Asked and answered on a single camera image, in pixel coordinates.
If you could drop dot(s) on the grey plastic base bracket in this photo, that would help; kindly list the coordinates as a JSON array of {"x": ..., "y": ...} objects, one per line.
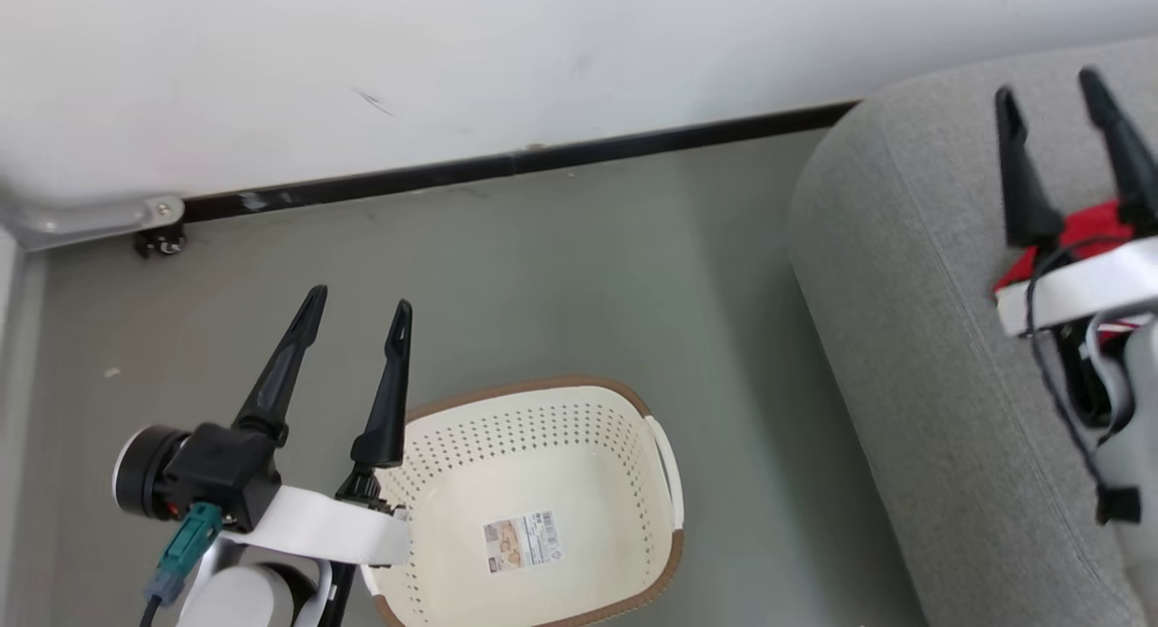
[{"x": 90, "y": 218}]

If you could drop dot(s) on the small black caster wheel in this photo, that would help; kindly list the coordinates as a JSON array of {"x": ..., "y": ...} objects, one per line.
[{"x": 161, "y": 242}]

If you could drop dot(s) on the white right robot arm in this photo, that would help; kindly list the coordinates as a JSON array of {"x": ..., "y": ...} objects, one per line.
[{"x": 1142, "y": 410}]

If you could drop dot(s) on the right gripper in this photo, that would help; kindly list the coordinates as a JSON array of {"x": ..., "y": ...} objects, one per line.
[{"x": 1095, "y": 288}]

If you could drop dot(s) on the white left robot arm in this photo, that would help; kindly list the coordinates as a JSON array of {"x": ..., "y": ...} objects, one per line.
[{"x": 244, "y": 600}]

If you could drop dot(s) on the paper label sticker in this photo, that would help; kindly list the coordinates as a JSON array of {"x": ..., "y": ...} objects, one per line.
[{"x": 523, "y": 541}]

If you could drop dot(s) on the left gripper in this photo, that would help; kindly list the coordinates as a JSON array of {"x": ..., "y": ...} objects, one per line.
[{"x": 326, "y": 527}]

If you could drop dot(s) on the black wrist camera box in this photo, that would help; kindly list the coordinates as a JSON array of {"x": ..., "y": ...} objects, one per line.
[{"x": 217, "y": 469}]

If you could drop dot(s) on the black baseboard strip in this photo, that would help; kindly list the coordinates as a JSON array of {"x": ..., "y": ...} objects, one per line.
[{"x": 543, "y": 161}]

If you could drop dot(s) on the grey fabric sofa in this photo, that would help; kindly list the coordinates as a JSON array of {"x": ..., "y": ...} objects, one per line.
[{"x": 905, "y": 292}]

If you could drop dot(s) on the cream perforated laundry basket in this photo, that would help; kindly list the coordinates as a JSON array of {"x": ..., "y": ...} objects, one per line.
[{"x": 507, "y": 446}]

